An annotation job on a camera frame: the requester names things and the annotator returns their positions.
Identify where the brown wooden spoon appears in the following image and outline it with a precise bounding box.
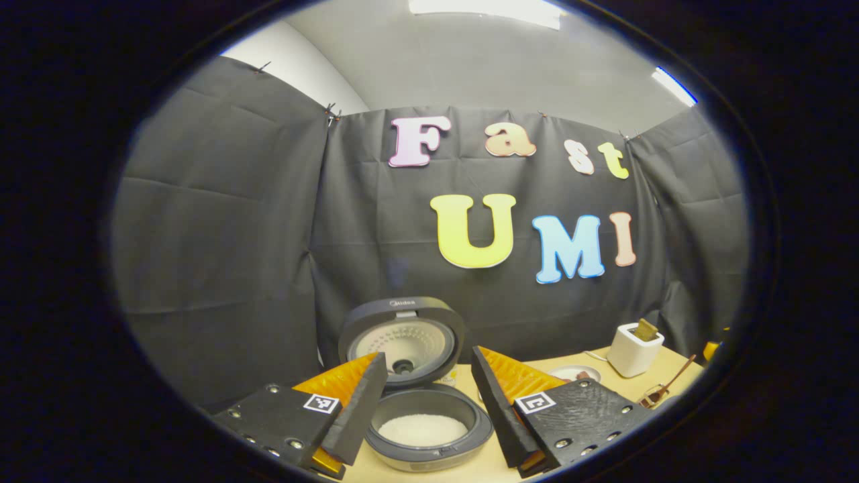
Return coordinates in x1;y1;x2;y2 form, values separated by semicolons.
641;354;697;407

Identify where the black rice cooker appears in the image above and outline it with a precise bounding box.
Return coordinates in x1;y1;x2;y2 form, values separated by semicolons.
338;296;495;472

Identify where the small ceiling light panel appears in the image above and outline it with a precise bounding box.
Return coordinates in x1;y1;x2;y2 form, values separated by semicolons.
651;66;699;108

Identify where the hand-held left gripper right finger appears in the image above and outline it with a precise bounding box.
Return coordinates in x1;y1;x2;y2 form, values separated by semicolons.
470;345;655;478

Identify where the white rice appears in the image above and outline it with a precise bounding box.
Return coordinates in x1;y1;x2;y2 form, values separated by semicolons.
378;413;469;448

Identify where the white round plate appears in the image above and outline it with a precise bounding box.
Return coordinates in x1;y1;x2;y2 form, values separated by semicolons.
547;365;603;383

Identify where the white toaster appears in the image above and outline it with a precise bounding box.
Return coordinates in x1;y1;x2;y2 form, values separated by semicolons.
607;323;665;378

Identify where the large ceiling light panel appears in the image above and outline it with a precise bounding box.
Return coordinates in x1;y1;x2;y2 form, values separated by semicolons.
408;0;564;31

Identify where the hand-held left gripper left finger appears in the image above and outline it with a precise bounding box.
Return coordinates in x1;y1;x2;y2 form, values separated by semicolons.
211;350;390;480

